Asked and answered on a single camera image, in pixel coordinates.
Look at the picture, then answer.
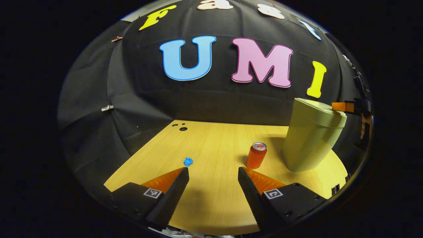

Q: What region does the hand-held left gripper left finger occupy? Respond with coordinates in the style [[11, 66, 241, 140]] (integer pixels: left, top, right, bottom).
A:
[[106, 167, 190, 232]]

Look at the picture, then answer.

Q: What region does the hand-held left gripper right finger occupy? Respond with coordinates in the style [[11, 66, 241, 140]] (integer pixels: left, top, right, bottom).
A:
[[237, 166, 327, 233]]

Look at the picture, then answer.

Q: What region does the red pop can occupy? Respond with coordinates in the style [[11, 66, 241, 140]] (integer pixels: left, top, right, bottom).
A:
[[246, 142, 267, 170]]

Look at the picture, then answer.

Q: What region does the green desktop garbage bin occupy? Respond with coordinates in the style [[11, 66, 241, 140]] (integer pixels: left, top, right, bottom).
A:
[[282, 98, 347, 173]]

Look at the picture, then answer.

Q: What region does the wooden desktop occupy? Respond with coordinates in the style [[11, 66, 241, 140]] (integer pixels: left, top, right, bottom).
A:
[[104, 120, 350, 236]]

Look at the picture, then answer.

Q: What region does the black backdrop cloth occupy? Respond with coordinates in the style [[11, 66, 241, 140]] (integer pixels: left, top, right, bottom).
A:
[[57, 0, 374, 199]]

